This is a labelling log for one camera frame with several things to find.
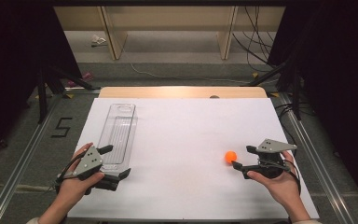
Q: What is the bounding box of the beige wooden shelf unit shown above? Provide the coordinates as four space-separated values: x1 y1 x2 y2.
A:
53 6 286 61

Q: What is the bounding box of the pink object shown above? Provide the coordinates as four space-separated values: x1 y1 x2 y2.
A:
66 72 94 88

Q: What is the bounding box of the black metal stand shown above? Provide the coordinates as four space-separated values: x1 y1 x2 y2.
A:
35 63 101 125
243 60 303 121

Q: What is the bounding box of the person's left hand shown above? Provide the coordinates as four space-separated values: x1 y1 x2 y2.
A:
55 142 105 208

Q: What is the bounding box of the left hand-held gripper cable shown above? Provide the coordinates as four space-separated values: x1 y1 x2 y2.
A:
45 155 85 194

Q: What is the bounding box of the white crumpled item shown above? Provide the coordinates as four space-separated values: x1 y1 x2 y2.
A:
90 34 108 49

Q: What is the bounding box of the clear plastic container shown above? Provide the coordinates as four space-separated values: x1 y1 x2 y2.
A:
96 103 139 174

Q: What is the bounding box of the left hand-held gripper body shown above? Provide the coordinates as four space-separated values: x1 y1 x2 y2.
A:
72 146 119 191

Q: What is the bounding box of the aluminium floor rail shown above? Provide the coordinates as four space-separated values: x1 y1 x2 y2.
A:
0 92 63 224
278 92 353 224

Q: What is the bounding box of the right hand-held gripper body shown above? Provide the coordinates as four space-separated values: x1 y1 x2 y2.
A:
255 138 298 180

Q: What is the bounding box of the bundle of black cables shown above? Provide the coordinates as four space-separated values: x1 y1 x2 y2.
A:
232 6 278 73

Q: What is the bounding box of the person's right hand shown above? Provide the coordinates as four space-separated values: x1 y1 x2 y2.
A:
247 150 301 208

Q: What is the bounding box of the orange ball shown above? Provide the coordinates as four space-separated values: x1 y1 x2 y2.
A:
224 150 238 164

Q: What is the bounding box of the black floor cable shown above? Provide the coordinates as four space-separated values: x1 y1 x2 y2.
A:
273 102 316 157

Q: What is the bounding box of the dark curtain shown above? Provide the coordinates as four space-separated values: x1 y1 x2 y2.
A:
0 0 82 162
268 0 358 216

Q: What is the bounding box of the white table board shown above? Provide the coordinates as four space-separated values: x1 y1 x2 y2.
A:
66 97 321 220

